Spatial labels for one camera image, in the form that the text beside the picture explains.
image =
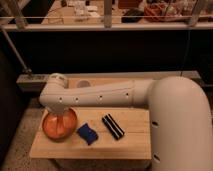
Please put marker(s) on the metal frame rail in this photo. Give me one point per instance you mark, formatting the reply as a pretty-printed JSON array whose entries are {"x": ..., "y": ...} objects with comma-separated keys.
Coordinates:
[{"x": 105, "y": 15}]

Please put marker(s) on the wooden board table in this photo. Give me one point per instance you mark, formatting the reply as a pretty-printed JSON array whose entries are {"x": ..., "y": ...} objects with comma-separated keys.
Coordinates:
[{"x": 135, "y": 144}]

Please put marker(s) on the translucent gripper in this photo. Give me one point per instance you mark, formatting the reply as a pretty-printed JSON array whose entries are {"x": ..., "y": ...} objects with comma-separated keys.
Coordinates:
[{"x": 60, "y": 127}]

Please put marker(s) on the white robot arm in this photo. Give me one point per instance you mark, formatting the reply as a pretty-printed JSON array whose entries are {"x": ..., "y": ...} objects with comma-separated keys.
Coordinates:
[{"x": 180, "y": 115}]

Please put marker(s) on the orange ceramic bowl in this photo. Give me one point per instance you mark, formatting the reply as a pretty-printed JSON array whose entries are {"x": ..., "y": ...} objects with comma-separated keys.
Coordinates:
[{"x": 49, "y": 123}]

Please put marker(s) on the blue sponge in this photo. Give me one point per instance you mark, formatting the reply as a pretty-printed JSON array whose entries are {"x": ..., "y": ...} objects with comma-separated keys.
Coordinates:
[{"x": 88, "y": 134}]

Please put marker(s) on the diagonal metal rod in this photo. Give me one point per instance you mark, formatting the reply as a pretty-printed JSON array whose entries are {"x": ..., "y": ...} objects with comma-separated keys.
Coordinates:
[{"x": 26, "y": 69}]

